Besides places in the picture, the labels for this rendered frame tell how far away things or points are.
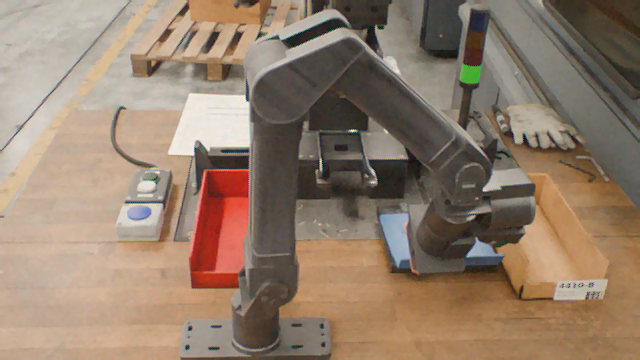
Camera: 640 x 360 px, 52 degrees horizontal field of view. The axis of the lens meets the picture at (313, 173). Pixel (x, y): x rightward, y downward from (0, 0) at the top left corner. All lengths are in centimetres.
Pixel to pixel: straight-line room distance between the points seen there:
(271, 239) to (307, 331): 19
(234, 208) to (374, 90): 52
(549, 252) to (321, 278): 38
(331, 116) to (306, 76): 75
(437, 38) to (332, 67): 370
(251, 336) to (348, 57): 39
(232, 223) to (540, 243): 51
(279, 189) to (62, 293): 43
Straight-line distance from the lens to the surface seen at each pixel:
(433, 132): 76
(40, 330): 100
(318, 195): 120
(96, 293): 104
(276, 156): 72
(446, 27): 434
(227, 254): 107
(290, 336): 92
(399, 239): 108
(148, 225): 111
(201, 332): 93
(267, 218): 77
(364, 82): 70
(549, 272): 111
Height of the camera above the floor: 156
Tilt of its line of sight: 31 degrees down
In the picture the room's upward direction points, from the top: 2 degrees clockwise
